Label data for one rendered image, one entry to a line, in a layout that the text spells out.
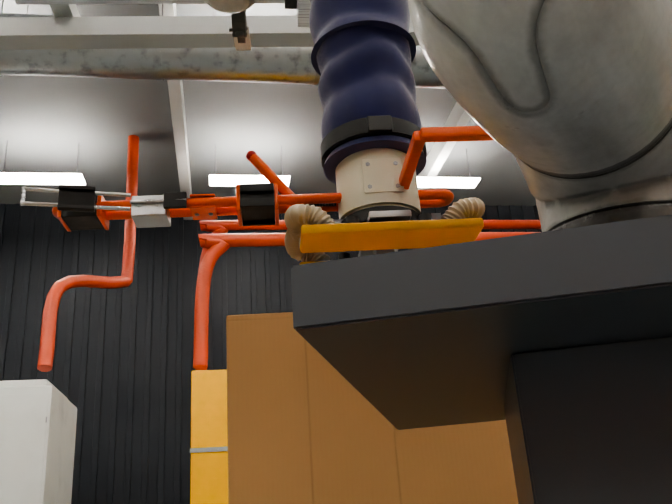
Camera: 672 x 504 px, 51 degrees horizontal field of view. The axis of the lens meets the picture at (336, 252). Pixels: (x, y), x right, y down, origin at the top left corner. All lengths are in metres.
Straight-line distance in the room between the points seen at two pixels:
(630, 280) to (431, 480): 0.78
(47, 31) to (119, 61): 3.03
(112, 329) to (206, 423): 4.17
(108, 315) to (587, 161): 11.97
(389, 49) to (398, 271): 1.19
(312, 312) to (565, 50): 0.21
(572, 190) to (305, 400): 0.65
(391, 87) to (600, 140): 1.00
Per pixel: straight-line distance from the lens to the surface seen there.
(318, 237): 1.30
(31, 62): 7.31
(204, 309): 9.17
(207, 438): 8.56
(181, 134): 10.30
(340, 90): 1.53
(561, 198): 0.64
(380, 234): 1.31
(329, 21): 1.63
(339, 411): 1.14
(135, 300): 12.38
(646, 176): 0.61
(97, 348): 12.28
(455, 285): 0.40
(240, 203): 1.42
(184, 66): 7.11
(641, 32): 0.49
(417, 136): 1.26
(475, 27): 0.45
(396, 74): 1.55
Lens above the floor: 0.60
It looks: 21 degrees up
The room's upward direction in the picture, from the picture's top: 4 degrees counter-clockwise
